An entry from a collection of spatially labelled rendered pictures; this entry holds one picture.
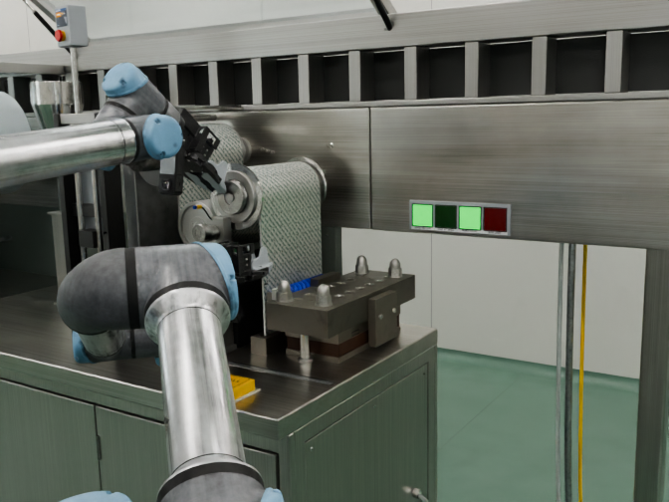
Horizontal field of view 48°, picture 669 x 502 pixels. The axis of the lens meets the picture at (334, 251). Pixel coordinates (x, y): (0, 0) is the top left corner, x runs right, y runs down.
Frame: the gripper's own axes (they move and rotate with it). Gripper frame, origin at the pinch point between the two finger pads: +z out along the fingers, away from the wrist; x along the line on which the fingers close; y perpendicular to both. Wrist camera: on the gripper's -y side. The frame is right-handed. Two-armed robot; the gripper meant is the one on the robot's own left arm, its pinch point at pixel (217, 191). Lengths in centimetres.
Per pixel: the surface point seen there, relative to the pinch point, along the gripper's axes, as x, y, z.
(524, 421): -4, 30, 236
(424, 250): 81, 123, 248
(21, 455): 47, -63, 23
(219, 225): 0.4, -5.4, 5.3
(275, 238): -8.0, -2.4, 14.6
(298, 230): -8.0, 3.7, 21.1
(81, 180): 35.5, -3.0, -6.9
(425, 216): -32.5, 16.8, 33.1
